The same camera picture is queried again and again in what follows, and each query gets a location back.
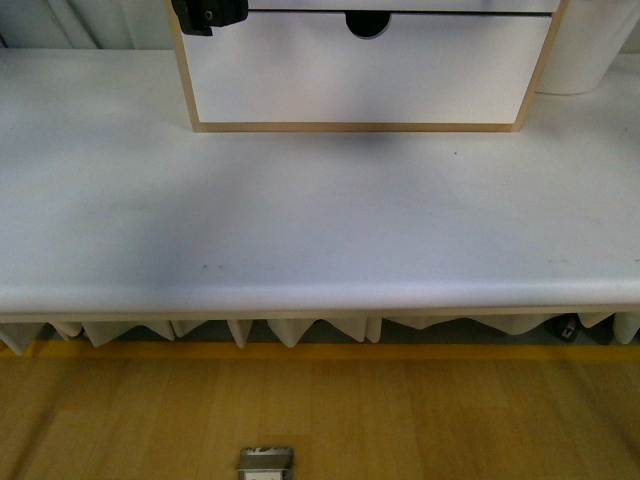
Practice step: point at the yellow floor tape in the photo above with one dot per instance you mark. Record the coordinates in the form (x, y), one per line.
(332, 352)

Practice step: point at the wooden drawer cabinet frame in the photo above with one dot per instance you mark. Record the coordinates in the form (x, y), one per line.
(350, 126)

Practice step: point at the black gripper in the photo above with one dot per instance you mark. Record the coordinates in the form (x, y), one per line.
(199, 17)

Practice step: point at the metal floor socket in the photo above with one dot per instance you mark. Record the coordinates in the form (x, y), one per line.
(266, 463)

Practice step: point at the white table cloth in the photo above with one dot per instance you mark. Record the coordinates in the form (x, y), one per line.
(597, 328)

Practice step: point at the white plant pot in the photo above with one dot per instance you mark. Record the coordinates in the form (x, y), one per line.
(590, 36)

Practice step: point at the grey backdrop curtain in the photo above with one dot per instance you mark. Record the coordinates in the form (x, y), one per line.
(113, 25)

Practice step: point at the black table clamp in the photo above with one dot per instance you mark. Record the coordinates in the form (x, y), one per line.
(565, 327)

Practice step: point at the white drawer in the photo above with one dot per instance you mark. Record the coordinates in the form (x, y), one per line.
(475, 6)
(360, 75)

